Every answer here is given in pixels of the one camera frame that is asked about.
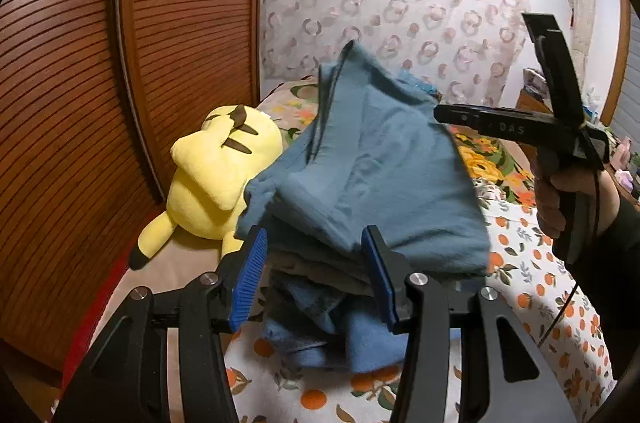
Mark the dark blue denim garment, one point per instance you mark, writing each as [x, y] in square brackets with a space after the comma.
[363, 345]

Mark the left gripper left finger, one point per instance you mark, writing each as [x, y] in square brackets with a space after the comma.
[240, 273]

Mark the brown louvered wardrobe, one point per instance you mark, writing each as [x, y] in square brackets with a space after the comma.
[93, 94]

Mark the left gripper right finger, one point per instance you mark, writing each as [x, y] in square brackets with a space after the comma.
[387, 272]

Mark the teal blue pants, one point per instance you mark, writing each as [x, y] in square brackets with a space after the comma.
[374, 155]

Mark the grey folded garment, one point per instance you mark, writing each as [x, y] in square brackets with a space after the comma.
[342, 274]

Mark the yellow pikachu plush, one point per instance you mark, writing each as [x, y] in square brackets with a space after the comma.
[213, 167]

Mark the pink plush toy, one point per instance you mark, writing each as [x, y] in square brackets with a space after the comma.
[621, 164]

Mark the orange print bedsheet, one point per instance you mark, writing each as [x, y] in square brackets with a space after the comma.
[522, 269]

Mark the light blue denim garment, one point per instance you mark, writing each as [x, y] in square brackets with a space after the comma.
[300, 313]

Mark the pink circle pattern curtain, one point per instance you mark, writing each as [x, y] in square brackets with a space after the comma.
[465, 48]

